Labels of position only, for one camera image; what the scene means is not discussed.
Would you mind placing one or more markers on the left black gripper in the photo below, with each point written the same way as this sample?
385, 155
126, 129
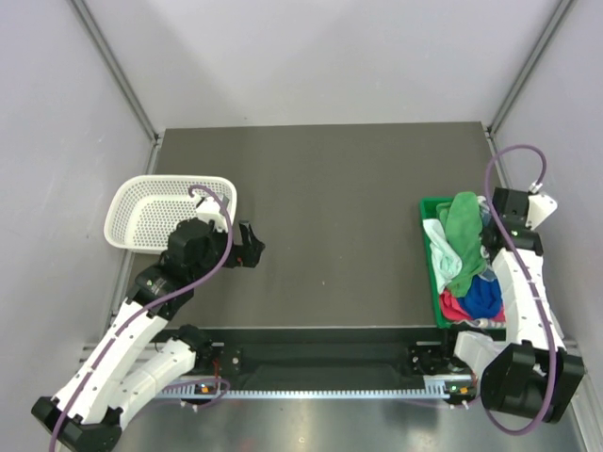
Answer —
248, 253

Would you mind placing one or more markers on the green microfiber towel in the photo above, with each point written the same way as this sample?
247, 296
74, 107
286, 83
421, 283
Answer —
462, 224

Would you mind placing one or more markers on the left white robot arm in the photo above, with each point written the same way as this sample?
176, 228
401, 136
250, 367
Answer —
93, 409

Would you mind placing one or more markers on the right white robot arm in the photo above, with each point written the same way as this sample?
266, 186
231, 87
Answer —
531, 369

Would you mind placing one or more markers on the white perforated plastic basket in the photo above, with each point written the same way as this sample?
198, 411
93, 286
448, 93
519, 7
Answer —
146, 209

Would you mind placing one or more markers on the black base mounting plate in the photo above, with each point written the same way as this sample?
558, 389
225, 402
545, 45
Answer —
340, 359

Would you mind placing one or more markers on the green plastic bin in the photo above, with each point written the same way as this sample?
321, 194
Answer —
427, 210

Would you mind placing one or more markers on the white mint towel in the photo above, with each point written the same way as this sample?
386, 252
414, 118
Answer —
446, 263

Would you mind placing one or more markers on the pink red towel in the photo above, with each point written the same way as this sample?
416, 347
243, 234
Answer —
452, 311

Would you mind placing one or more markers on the blue towel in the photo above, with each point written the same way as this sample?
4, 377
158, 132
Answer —
483, 299

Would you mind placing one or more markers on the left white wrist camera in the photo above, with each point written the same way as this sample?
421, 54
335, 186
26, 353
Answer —
208, 210

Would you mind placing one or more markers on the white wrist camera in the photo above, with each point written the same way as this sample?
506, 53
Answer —
541, 206
208, 210

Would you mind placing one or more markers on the aluminium frame rail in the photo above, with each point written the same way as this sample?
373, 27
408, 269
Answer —
572, 347

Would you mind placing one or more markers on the slotted grey cable duct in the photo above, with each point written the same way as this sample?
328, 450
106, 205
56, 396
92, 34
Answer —
430, 387

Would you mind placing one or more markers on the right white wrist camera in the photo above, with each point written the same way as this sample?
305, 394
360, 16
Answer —
541, 206

